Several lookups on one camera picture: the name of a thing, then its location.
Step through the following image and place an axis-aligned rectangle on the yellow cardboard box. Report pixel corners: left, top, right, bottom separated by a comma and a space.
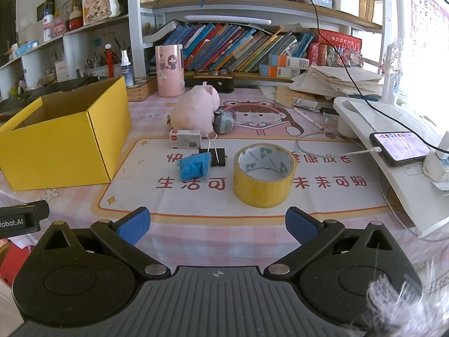
0, 76, 133, 192

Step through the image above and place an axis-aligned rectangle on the white bottle with blue cap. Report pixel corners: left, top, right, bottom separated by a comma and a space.
43, 9, 54, 43

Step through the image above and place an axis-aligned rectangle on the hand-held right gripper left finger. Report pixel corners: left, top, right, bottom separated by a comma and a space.
35, 207, 172, 281

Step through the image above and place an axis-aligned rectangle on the black binder clip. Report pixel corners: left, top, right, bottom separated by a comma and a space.
198, 132, 226, 167

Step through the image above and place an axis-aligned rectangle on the black cable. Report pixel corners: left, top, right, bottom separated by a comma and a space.
293, 0, 441, 150

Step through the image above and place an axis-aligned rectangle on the yellow tape roll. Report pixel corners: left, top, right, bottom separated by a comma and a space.
233, 143, 297, 208

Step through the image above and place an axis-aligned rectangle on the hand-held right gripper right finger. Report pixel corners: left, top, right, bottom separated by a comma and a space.
264, 207, 404, 281

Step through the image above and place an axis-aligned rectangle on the red book box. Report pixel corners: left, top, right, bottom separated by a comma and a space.
317, 30, 363, 51

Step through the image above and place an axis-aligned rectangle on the floral pig ornament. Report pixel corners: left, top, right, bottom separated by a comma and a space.
82, 0, 122, 25

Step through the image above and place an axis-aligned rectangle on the colourful patterned package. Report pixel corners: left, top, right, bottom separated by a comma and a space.
326, 47, 363, 67

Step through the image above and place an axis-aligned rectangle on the pink cartoon pen holder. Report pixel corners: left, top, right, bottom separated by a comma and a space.
155, 44, 186, 97

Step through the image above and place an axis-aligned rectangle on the orange blue white carton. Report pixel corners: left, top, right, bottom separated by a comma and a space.
260, 64, 309, 78
269, 54, 310, 68

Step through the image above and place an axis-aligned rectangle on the white desk riser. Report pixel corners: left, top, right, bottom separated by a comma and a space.
333, 96, 449, 238

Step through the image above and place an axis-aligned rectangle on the white bookshelf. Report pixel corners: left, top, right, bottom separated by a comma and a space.
0, 0, 386, 88

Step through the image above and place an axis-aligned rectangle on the red bottle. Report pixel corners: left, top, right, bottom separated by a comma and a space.
105, 44, 114, 78

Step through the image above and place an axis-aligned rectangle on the red object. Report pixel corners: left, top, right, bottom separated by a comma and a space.
0, 239, 36, 285

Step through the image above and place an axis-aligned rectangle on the white blue spray bottle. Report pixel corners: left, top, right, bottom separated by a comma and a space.
120, 50, 134, 87

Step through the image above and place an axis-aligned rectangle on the smartphone with colourful screen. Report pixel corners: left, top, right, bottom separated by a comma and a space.
369, 131, 432, 167

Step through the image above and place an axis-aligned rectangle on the white red staple box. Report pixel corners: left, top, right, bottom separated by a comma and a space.
169, 129, 202, 150

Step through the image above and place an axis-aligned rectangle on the red round pot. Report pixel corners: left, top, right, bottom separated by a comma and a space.
68, 10, 85, 30

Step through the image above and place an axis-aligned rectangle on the white charging cable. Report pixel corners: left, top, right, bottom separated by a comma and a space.
297, 131, 381, 158

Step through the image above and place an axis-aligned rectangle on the pink mat covered desktop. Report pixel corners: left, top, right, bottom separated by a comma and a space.
0, 84, 449, 288

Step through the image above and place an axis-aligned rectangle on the leaning row of books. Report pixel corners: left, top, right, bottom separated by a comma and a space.
163, 23, 316, 74

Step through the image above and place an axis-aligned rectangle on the alphabet wall poster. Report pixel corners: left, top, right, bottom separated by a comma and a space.
409, 0, 449, 57

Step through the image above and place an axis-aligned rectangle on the blue cloth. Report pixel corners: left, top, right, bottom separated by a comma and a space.
178, 152, 212, 180

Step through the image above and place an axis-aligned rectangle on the stack of papers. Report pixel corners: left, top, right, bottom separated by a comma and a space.
289, 64, 384, 101

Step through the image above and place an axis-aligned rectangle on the white box with red label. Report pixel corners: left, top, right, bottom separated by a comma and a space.
54, 60, 69, 81

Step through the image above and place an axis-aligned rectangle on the white pen container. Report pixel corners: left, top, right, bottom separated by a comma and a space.
331, 0, 360, 16

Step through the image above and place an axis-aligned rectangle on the black wooden box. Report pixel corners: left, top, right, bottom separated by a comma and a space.
184, 70, 235, 94

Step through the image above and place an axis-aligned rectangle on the white pen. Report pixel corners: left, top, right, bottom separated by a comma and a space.
294, 108, 325, 130

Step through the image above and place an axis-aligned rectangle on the grey blue toy car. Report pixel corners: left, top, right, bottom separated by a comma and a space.
212, 108, 237, 135

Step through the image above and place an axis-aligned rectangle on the pink plush pig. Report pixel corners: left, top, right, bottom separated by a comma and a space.
170, 81, 221, 135

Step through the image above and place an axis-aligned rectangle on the wooden checkered box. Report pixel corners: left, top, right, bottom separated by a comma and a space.
126, 77, 158, 102

